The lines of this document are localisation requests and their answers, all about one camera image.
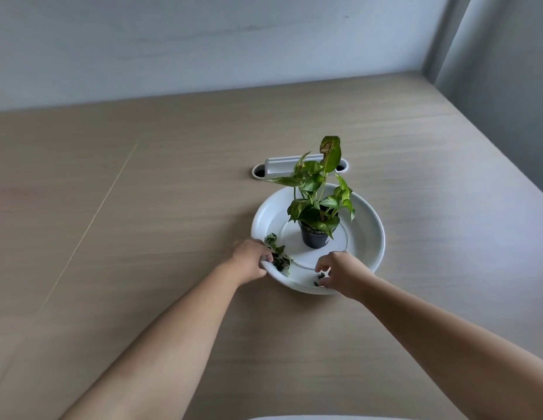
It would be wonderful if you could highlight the person's left hand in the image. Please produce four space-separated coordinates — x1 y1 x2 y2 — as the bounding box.
226 239 275 286

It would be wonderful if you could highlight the person's right hand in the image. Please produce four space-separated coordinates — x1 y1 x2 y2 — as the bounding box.
314 251 378 301

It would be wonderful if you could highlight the white round plant saucer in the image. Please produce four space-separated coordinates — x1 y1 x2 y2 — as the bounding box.
251 183 385 296

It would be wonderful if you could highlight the person's left forearm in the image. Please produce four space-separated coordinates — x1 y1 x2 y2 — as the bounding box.
59 258 244 420

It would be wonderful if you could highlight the person's right forearm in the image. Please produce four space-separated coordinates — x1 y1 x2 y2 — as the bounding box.
363 275 543 420

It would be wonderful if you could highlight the pile of cut green leaves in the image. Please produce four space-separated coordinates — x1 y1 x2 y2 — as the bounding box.
264 233 293 277

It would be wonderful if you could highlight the black plastic plant pot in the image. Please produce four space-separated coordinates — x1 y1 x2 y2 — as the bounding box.
299 221 330 249

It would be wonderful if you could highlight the green leafy potted plant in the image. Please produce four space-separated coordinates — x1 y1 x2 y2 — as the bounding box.
266 136 356 239

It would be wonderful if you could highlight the white desk cable grommet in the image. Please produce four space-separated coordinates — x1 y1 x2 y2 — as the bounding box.
252 155 349 180

